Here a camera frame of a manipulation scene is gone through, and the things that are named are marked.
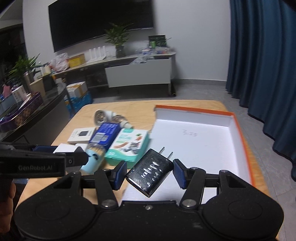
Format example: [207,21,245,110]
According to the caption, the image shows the black USB charger plug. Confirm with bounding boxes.
[125,147,174,198]

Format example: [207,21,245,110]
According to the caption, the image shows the teal bandage box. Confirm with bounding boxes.
[105,128,149,169]

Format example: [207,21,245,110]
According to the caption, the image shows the light blue toothpick holder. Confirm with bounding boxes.
[80,143,106,175]

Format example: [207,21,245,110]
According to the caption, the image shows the blue printed box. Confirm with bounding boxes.
[89,123,121,150]

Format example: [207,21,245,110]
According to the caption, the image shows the left hand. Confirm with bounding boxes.
[1,180,16,234]

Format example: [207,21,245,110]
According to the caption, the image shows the dark glass side table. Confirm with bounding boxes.
[1,83,70,146]

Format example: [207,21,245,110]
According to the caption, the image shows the white charger retail box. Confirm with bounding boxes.
[67,127,96,144]

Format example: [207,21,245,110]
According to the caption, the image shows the orange white shallow box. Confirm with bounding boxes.
[122,104,256,204]

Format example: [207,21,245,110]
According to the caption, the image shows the purple patterned tin box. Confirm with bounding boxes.
[1,92,43,133]

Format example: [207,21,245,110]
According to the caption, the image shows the blue plastic bag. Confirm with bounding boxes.
[64,91,93,116]

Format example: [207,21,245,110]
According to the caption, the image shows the white yellow cardboard boxes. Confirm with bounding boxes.
[66,81,88,98]

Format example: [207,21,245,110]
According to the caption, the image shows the left potted green plant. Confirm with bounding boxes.
[8,54,42,92]

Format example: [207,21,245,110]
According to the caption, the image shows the potted green plant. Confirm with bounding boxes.
[8,54,42,92]
[105,23,130,58]

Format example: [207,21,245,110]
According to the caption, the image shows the white red plastic bag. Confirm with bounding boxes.
[50,53,69,72]

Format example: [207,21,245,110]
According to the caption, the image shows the yellow cardboard box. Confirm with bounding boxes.
[68,54,86,68]

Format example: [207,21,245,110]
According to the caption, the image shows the white TV console cabinet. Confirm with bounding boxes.
[55,52,176,96]

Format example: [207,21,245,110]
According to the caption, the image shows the white wifi router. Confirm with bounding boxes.
[87,46,107,63]

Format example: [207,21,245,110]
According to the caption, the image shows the black green display box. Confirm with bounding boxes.
[149,35,167,48]

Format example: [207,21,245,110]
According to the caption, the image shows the dark blue curtain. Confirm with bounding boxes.
[225,0,296,181]

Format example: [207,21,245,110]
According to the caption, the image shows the wall mounted black television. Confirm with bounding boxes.
[48,0,154,52]

